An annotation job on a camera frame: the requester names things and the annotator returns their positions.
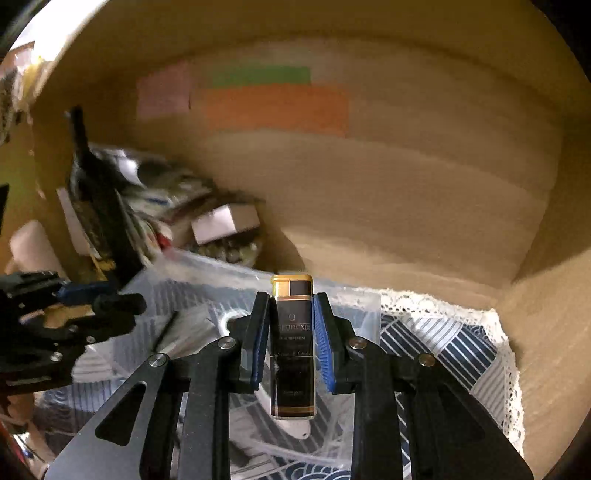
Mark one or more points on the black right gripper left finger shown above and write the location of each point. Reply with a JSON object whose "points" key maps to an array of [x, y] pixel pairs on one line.
{"points": [[247, 357]]}

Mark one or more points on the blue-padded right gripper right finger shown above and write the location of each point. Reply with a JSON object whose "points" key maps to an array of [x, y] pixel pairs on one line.
{"points": [[332, 335]]}

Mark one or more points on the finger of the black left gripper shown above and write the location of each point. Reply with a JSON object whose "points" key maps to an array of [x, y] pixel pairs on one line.
{"points": [[83, 294], [113, 315]]}

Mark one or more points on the black gold lighter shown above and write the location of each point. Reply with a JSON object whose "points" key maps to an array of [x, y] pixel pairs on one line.
{"points": [[292, 348]]}

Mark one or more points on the white paper roll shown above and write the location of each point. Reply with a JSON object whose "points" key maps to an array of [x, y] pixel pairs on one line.
{"points": [[31, 251]]}

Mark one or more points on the white bottle opener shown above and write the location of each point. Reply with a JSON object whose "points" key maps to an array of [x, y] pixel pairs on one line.
{"points": [[299, 429]]}

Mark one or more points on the dark wine bottle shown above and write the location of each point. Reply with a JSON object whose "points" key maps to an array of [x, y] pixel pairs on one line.
{"points": [[98, 208]]}

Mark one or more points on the small white cardboard box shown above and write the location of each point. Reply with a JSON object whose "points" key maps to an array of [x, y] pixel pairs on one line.
{"points": [[224, 221]]}

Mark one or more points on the stack of papers and books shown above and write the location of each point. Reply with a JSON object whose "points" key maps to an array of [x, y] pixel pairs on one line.
{"points": [[160, 200]]}

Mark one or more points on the blue white patterned cloth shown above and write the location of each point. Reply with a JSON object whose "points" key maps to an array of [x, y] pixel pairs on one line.
{"points": [[170, 418]]}

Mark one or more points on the pink sticky note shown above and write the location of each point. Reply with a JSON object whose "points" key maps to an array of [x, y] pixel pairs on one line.
{"points": [[164, 92]]}

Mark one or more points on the orange sticky note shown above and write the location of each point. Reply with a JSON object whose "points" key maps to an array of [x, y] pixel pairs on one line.
{"points": [[300, 108]]}

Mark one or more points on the green sticky note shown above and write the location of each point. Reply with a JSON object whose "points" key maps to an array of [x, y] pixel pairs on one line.
{"points": [[255, 75]]}

